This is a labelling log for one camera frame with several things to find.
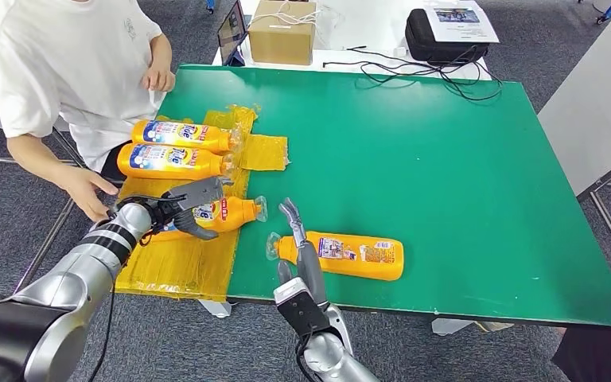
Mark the person's left hand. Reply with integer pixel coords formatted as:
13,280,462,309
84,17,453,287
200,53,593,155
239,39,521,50
141,63,177,93

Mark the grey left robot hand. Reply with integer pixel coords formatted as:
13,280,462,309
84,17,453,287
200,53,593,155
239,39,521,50
160,175,233,242

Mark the person's right hand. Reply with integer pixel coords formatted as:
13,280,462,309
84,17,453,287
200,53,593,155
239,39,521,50
55,164,121,224

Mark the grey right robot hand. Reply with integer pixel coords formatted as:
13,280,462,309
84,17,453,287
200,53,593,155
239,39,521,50
276,197,331,307

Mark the orange detergent bottle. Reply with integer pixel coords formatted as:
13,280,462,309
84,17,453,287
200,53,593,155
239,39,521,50
116,142,235,181
130,119,243,155
147,195,269,244
266,230,406,282

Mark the yellow taped cardboard mat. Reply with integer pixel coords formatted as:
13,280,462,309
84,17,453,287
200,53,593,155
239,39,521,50
115,105,290,302

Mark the person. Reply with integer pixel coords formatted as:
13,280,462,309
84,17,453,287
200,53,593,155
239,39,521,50
0,0,177,224
550,310,611,382

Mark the white table foot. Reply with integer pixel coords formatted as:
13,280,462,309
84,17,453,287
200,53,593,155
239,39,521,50
197,299,233,319
431,316,515,337

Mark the brown cardboard box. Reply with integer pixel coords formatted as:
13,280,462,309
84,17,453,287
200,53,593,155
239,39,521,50
247,0,317,66

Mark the white table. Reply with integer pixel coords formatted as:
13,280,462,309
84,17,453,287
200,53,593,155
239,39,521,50
211,0,492,82

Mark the black bag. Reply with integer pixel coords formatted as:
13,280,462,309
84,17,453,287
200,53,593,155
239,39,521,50
404,9,490,65

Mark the printed paper sheet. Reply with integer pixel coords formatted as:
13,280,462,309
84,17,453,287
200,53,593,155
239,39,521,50
422,1,500,45

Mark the grey side table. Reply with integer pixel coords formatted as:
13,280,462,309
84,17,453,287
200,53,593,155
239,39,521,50
535,4,611,292

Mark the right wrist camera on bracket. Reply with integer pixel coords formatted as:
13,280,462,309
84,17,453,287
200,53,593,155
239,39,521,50
274,276,333,338

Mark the chrome metal table frame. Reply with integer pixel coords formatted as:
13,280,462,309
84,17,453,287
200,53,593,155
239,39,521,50
0,126,91,296

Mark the white string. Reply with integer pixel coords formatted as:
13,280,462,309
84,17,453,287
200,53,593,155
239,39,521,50
248,0,344,32

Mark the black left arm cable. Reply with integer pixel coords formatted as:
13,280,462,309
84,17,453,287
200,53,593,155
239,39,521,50
88,195,186,382

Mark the blue cart frame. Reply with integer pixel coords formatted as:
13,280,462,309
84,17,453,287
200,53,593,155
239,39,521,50
577,0,611,26

